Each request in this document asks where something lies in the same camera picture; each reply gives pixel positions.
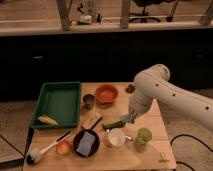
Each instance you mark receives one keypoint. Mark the green plastic tray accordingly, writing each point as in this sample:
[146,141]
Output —
[59,101]

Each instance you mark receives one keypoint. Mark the blue sponge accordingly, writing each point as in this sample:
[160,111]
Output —
[86,140]

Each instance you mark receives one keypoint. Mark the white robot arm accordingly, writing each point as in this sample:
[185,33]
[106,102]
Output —
[153,83]

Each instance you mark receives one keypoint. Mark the black office chair base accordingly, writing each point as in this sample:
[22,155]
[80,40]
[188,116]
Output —
[144,15]

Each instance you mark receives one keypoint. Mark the small metal cup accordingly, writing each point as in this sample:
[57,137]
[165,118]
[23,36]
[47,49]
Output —
[88,100]

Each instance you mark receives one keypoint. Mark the wooden table leg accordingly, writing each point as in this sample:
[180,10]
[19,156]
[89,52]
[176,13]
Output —
[125,9]
[64,7]

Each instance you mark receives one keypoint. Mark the black frying pan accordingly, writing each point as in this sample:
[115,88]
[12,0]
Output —
[88,126]

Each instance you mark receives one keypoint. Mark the brown grape bunch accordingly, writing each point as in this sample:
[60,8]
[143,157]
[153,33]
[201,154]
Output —
[130,88]

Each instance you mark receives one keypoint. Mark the wooden table leg middle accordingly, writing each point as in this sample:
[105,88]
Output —
[125,9]

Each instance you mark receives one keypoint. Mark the wooden table leg left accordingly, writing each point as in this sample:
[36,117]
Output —
[64,7]

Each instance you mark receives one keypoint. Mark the yellow corn cob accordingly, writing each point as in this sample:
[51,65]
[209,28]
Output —
[47,120]

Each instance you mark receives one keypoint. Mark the white dish brush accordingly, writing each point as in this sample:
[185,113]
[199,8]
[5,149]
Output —
[35,155]

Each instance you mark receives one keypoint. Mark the white paper cup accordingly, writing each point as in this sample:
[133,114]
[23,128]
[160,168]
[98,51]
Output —
[115,138]

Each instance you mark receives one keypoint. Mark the grey towel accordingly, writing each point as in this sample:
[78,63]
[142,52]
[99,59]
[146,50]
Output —
[126,118]

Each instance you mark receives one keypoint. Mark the red peach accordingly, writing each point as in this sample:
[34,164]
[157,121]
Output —
[63,148]

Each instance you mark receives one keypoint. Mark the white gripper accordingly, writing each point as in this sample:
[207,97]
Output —
[138,107]

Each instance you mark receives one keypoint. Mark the metal spoon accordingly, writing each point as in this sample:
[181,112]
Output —
[129,138]

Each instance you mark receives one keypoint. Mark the green cucumber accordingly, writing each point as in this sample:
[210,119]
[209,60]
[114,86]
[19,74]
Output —
[118,124]

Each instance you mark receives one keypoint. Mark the orange bowl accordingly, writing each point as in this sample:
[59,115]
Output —
[106,93]

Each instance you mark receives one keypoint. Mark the green apple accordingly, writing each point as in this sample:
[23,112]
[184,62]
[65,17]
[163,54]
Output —
[144,135]

